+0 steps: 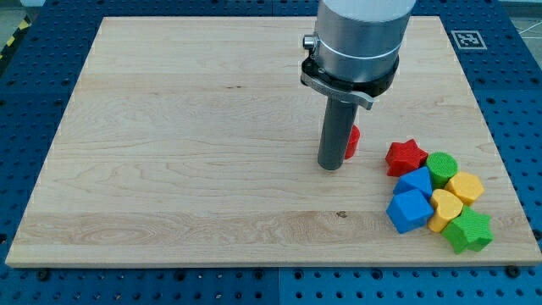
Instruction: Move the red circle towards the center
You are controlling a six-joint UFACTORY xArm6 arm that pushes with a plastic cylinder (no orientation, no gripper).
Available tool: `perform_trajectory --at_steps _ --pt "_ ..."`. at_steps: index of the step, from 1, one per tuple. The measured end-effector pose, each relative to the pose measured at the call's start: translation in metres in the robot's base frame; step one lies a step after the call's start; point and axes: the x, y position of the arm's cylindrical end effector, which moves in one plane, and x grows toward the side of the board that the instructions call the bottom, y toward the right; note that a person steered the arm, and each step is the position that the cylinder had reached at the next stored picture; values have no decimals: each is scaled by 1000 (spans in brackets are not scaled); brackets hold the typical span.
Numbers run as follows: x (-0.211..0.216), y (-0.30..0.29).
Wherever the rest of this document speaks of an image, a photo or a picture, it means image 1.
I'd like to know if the green cylinder block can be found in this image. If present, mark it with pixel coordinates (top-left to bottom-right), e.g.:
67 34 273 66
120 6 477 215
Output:
426 152 458 189

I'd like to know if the wooden board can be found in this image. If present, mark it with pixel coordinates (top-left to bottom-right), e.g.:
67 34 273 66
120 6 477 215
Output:
6 17 541 268

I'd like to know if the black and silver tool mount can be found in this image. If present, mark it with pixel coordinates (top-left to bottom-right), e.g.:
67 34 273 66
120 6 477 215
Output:
300 57 399 110

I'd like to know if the green star block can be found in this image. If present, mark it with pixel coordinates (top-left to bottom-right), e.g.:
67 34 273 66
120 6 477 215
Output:
441 205 494 254

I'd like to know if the red star block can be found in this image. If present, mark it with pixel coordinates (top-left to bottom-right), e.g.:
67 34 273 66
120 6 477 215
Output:
384 139 429 177

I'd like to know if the blue triangular block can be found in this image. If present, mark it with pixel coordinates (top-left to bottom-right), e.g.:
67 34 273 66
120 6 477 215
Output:
393 166 433 199

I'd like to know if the blue cube block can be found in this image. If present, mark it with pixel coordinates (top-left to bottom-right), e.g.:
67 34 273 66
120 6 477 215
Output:
386 189 434 234

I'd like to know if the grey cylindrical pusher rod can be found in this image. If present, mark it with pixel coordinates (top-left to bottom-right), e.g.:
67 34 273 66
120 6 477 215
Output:
317 97 357 170

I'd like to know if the yellow heart block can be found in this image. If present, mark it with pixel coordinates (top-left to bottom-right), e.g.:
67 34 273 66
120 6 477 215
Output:
427 189 463 233

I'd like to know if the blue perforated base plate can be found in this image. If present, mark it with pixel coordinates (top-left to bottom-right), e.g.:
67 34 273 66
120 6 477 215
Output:
1 0 541 304

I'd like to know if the white fiducial marker tag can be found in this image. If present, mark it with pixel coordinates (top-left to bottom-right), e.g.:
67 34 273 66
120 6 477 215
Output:
451 30 487 50

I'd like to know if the yellow hexagon block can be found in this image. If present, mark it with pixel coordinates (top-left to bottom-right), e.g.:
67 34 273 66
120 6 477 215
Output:
445 171 485 206

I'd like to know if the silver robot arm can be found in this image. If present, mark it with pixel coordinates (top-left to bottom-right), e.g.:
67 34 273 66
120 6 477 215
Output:
300 0 417 170

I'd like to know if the red cylinder block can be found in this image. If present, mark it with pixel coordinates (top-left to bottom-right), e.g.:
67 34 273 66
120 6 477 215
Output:
345 125 361 159

